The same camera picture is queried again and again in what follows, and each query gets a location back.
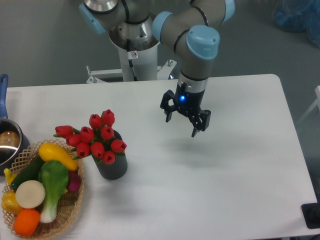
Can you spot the black device at table edge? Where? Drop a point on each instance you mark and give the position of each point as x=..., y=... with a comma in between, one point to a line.
x=311, y=214

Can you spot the yellow bell pepper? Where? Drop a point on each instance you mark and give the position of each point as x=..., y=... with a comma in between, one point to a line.
x=9, y=203

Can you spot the yellow squash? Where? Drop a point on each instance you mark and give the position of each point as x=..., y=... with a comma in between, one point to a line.
x=49, y=151

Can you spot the white round radish slice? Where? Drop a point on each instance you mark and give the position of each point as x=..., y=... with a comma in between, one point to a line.
x=30, y=194

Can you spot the dark green cucumber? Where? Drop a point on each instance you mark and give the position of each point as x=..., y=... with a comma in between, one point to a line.
x=30, y=172

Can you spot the green bok choy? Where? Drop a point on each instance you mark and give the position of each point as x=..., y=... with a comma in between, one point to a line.
x=54, y=177

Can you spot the orange fruit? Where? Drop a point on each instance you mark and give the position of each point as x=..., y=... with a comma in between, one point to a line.
x=26, y=222

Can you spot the yellow banana tip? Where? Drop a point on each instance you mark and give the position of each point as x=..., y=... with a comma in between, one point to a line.
x=9, y=176

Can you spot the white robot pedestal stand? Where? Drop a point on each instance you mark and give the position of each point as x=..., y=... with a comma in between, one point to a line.
x=136, y=65

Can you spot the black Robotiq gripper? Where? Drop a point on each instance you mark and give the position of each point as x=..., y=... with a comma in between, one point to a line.
x=187, y=104

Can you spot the blue handled saucepan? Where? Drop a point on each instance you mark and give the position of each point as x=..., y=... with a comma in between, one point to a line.
x=12, y=139

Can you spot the woven wicker basket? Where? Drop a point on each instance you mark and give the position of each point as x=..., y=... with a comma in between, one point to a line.
x=68, y=206

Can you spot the red tulip bouquet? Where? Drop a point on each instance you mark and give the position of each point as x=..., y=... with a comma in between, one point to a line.
x=81, y=140

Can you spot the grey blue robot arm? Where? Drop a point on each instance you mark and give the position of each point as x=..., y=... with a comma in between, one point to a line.
x=191, y=35

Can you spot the blue plastic bag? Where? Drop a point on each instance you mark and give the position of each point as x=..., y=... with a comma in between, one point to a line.
x=299, y=16

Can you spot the white frame at right edge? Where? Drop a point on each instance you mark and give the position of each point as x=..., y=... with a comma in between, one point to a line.
x=313, y=109

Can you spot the dark grey ribbed vase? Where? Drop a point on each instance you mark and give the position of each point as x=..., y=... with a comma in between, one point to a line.
x=113, y=167

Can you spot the purple red radish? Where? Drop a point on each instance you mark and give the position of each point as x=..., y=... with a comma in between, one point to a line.
x=74, y=182

